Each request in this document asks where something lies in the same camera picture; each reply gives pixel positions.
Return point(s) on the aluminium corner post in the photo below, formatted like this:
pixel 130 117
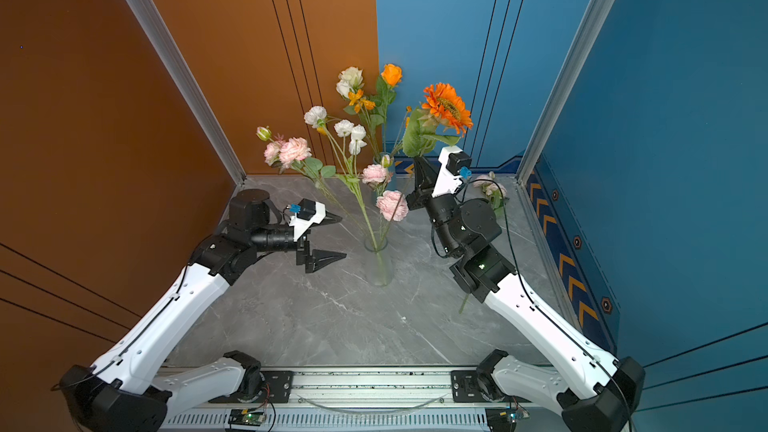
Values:
pixel 583 41
pixel 165 46

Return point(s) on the aluminium front rail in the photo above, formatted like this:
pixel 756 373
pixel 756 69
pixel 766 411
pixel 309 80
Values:
pixel 393 398

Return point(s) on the white rosebud flower stem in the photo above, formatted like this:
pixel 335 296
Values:
pixel 342 89

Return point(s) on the orange rose flower stem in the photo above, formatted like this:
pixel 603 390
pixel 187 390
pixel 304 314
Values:
pixel 391 74

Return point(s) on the clear ribbed glass vase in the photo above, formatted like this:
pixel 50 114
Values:
pixel 378 266

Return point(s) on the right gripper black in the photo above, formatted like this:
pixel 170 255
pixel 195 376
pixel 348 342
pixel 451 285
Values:
pixel 424 192

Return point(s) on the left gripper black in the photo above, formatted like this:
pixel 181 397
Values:
pixel 315 262

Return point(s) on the left green circuit board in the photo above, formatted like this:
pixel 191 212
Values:
pixel 246 419

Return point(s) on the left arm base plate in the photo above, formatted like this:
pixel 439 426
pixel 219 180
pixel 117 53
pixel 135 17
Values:
pixel 274 386

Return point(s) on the orange gerbera flower stem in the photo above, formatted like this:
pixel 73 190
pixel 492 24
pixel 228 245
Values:
pixel 443 117

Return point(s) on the right aluminium corner post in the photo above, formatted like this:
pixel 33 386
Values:
pixel 583 41

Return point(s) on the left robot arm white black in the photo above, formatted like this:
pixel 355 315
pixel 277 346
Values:
pixel 121 391

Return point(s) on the white cream rose stem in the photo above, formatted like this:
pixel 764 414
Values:
pixel 353 74

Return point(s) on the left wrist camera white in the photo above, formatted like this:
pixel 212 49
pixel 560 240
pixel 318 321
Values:
pixel 304 215

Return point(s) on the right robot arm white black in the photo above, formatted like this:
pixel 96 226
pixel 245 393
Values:
pixel 586 385

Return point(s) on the white pink small flowers stem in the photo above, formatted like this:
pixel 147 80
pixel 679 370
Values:
pixel 347 141

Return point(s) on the pink carnation flower stem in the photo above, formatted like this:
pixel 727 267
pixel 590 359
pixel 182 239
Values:
pixel 295 154

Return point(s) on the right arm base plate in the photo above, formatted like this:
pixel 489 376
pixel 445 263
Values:
pixel 471 386

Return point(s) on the right circuit board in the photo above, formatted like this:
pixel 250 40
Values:
pixel 504 420

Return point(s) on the left aluminium corner post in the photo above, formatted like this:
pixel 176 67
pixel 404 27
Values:
pixel 165 46

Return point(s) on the teal ceramic vase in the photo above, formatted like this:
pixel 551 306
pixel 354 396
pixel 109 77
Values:
pixel 387 161

